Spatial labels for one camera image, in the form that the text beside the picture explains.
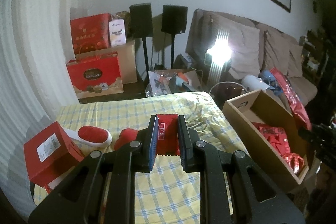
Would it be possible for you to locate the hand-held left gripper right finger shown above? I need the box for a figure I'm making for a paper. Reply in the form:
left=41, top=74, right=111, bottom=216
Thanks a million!
left=178, top=114, right=306, bottom=224

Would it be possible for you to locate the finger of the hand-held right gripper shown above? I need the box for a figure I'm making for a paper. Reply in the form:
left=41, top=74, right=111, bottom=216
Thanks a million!
left=298, top=126, right=319, bottom=143

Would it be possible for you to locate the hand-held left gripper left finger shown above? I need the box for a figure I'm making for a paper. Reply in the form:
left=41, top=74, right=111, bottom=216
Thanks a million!
left=28, top=114, right=158, bottom=224

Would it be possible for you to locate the small red snack packet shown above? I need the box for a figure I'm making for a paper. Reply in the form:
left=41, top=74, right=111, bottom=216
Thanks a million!
left=155, top=113, right=184, bottom=156

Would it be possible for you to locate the red bag with black print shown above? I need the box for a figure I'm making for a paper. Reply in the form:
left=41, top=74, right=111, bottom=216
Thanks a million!
left=251, top=122, right=291, bottom=157

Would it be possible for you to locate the long red foil bag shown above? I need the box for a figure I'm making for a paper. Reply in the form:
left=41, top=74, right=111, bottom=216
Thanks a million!
left=270, top=67, right=313, bottom=131

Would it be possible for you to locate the red lint brush white handle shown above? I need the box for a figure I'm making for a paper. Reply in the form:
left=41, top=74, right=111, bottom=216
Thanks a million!
left=62, top=126, right=113, bottom=149

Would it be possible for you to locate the red square box white label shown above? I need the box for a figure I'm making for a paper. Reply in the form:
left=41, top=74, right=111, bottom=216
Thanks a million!
left=23, top=121, right=86, bottom=194

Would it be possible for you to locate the yellow plaid tablecloth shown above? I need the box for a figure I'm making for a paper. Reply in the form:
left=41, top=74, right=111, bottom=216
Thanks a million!
left=34, top=91, right=248, bottom=224

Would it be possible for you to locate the brown sofa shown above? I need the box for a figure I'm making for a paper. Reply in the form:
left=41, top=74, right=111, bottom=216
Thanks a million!
left=185, top=8, right=318, bottom=109

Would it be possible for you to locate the cluttered low cardboard box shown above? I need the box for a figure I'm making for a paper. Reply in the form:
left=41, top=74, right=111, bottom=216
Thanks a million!
left=147, top=69, right=202, bottom=96

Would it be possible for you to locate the dark cluttered shelf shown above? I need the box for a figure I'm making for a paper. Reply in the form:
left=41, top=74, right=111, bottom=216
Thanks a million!
left=299, top=27, right=336, bottom=98

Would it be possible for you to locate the white dome massager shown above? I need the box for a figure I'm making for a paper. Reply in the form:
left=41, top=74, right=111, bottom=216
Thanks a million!
left=241, top=75, right=271, bottom=92

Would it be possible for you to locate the small brown sofa cushion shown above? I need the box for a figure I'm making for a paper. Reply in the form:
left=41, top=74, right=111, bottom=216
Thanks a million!
left=287, top=43, right=303, bottom=77

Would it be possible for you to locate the closed brown cardboard box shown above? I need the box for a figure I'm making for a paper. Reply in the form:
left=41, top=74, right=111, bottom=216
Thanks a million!
left=75, top=39, right=138, bottom=85

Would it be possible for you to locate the medium brown sofa cushion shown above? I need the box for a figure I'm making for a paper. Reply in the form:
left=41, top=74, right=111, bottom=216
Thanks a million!
left=264, top=30, right=290, bottom=75

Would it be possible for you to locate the red chocolate gift box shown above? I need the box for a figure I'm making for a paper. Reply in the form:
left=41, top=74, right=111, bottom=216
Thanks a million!
left=66, top=52, right=124, bottom=100

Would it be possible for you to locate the bright work lamp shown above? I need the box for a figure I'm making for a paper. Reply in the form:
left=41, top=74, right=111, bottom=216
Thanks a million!
left=205, top=30, right=234, bottom=83

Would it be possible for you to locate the large brown sofa cushion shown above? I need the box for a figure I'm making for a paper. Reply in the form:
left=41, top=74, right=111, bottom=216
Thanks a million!
left=210, top=18, right=260, bottom=80

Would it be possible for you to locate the white pictured carton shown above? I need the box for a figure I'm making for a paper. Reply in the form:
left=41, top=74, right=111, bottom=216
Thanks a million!
left=108, top=19, right=127, bottom=47

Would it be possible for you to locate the black speaker on stand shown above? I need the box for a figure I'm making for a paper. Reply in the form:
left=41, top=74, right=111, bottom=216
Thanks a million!
left=129, top=3, right=154, bottom=77
left=161, top=5, right=188, bottom=69

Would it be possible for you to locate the red gold-printed gift bag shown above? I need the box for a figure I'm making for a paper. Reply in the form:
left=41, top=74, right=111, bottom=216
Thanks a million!
left=70, top=13, right=111, bottom=54

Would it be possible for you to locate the brown patterned package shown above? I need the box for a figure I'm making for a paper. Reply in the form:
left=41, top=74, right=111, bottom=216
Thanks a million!
left=110, top=11, right=131, bottom=38

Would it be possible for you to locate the white curtain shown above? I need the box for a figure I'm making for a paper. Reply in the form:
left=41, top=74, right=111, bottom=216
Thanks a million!
left=0, top=0, right=76, bottom=188

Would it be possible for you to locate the blue strapped massager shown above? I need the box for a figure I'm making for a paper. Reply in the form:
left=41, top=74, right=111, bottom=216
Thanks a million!
left=260, top=70, right=282, bottom=96

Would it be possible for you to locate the white cable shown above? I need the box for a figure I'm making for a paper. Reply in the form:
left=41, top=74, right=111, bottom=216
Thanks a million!
left=209, top=81, right=248, bottom=98

